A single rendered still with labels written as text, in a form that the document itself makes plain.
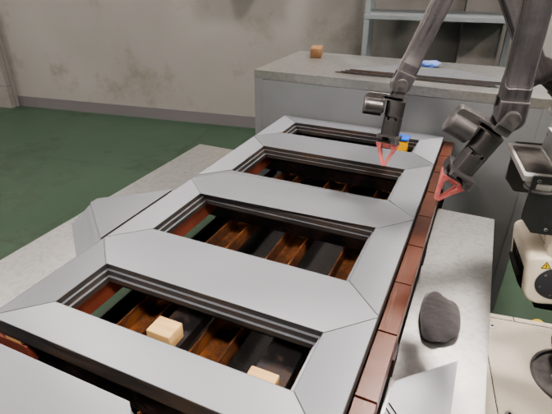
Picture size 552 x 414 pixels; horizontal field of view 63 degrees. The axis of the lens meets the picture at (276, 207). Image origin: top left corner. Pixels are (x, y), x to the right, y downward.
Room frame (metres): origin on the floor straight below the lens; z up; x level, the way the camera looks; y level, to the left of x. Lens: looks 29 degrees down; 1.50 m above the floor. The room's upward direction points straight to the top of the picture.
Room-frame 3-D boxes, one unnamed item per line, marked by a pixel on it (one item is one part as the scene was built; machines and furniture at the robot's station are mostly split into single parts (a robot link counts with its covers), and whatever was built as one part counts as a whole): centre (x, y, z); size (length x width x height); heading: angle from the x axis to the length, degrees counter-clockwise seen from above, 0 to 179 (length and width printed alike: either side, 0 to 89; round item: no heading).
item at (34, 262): (1.41, 0.49, 0.73); 1.20 x 0.26 x 0.03; 156
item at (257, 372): (0.59, 0.03, 0.79); 0.06 x 0.05 x 0.04; 66
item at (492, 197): (1.99, -0.49, 0.50); 1.30 x 0.04 x 1.01; 66
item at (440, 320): (0.89, -0.43, 0.69); 0.20 x 0.10 x 0.03; 161
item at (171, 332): (0.73, 0.24, 0.79); 0.06 x 0.05 x 0.04; 66
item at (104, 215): (1.27, 0.55, 0.77); 0.45 x 0.20 x 0.04; 156
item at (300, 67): (2.24, -0.61, 1.03); 1.30 x 0.60 x 0.04; 66
